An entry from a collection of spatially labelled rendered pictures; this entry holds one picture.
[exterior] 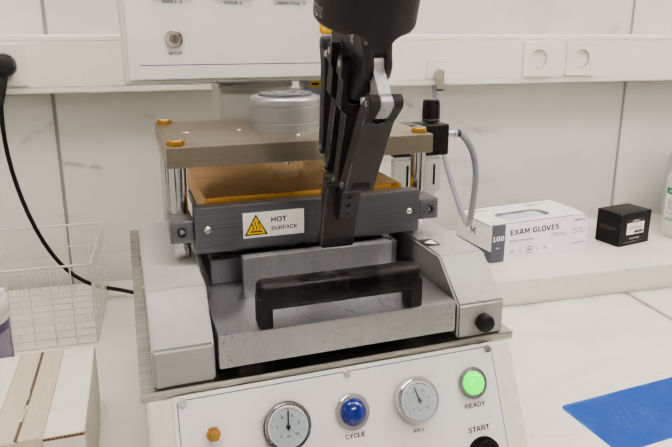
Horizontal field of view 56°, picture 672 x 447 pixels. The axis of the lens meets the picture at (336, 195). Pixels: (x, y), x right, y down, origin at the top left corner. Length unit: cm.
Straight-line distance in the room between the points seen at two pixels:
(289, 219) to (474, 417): 25
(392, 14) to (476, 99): 96
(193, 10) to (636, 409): 74
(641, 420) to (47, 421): 68
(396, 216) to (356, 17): 27
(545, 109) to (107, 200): 94
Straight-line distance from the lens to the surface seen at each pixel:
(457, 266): 63
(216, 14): 80
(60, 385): 78
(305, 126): 66
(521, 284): 115
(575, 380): 95
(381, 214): 64
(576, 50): 143
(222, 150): 59
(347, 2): 43
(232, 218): 60
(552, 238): 128
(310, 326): 55
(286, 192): 62
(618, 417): 89
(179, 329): 54
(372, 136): 45
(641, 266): 129
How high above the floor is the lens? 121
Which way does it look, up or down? 14 degrees down
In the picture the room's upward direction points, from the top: straight up
